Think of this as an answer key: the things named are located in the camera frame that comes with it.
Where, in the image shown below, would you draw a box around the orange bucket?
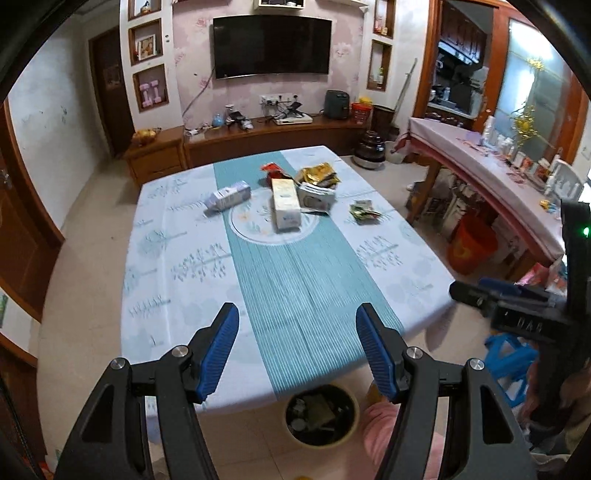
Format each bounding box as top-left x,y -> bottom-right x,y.
447,215 -> 499,276

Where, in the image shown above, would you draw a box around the wooden television cabinet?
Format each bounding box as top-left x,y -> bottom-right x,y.
183,113 -> 372,169

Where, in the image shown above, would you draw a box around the gold tinsel decoration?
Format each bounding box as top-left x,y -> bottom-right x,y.
510,104 -> 541,148

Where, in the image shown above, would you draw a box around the row of small bottles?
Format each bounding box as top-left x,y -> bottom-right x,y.
480,115 -> 555,185

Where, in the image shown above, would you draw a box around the black kitchen appliance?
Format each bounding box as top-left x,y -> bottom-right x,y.
448,85 -> 476,114

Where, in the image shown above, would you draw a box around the small green packets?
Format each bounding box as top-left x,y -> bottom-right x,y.
348,199 -> 384,224

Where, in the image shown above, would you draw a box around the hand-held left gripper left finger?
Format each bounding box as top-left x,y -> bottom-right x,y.
54,302 -> 241,480

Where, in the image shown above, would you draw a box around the frosted glass door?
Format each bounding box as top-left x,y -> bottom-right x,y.
496,18 -> 583,162

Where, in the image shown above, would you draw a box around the white plastic bucket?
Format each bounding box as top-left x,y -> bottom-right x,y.
385,138 -> 409,164

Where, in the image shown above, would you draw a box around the dark green appliance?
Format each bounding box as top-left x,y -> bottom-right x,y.
324,90 -> 349,120

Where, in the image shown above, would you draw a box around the wooden side cabinet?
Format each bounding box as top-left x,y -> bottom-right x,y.
124,126 -> 186,188

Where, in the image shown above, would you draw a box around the gold foil packet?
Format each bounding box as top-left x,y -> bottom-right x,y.
295,162 -> 341,190

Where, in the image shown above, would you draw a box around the long table with pink cloth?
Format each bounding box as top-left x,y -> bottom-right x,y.
409,117 -> 591,268

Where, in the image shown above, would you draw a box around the tall cream carton box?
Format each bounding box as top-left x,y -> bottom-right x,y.
271,178 -> 301,232

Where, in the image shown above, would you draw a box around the black bin with yellow rim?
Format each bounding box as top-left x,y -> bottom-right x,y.
284,384 -> 361,448

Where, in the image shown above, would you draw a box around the blue plastic stool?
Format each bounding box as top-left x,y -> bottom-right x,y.
485,335 -> 541,407

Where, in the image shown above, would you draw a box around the blue patterned tablecloth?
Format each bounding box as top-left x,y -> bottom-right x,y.
121,145 -> 458,416

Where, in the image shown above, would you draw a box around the wall television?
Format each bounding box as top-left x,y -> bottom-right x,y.
212,15 -> 333,80

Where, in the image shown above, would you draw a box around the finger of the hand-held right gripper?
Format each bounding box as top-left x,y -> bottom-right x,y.
449,281 -> 502,318
479,277 -> 555,303

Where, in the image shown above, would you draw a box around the dark ceramic jar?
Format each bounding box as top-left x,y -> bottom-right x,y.
353,130 -> 386,169

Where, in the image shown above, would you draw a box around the long metal stick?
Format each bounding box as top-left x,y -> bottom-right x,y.
392,58 -> 419,139

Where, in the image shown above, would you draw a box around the red orange wrapper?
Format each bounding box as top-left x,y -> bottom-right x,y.
259,162 -> 287,185

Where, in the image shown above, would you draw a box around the grey white box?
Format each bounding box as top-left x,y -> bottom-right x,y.
297,181 -> 337,215

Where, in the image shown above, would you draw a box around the dark wooden door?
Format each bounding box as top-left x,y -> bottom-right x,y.
89,25 -> 136,158

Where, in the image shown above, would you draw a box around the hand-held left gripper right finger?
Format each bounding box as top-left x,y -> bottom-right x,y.
355,302 -> 539,480

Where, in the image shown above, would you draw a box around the small white blue carton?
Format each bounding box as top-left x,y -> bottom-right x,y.
205,181 -> 251,217

